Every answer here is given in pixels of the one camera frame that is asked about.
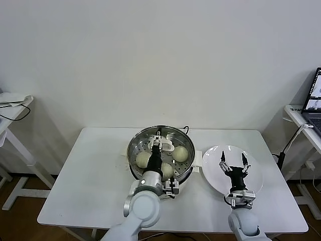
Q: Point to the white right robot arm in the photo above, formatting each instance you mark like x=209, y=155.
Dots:
x=244, y=223

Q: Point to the stainless steel steamer basket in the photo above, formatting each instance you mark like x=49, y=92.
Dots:
x=186, y=171

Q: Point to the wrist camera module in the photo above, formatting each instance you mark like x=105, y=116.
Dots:
x=171, y=187
x=240, y=198

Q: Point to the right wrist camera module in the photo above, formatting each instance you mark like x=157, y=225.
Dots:
x=240, y=198

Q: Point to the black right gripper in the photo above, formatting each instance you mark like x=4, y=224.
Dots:
x=237, y=178

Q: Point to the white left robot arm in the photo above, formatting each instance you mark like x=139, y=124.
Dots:
x=143, y=211

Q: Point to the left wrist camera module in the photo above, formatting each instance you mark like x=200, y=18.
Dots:
x=171, y=187

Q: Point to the white round plate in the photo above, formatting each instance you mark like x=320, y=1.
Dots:
x=215, y=170

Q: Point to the white side table with cloth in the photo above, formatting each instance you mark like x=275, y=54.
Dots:
x=15, y=148

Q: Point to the grey open laptop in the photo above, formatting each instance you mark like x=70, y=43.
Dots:
x=313, y=88

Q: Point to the white folded cloth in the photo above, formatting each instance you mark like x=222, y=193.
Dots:
x=12, y=96

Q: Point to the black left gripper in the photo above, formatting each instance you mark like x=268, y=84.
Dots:
x=155, y=160

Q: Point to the black power adapter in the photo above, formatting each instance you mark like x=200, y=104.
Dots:
x=282, y=158

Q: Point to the white wall plug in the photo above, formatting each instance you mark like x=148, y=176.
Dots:
x=309, y=165

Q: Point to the white side table with laptop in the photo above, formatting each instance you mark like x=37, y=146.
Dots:
x=294, y=113

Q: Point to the white steamed baozi bun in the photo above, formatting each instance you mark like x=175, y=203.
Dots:
x=141, y=160
x=180, y=154
x=168, y=170

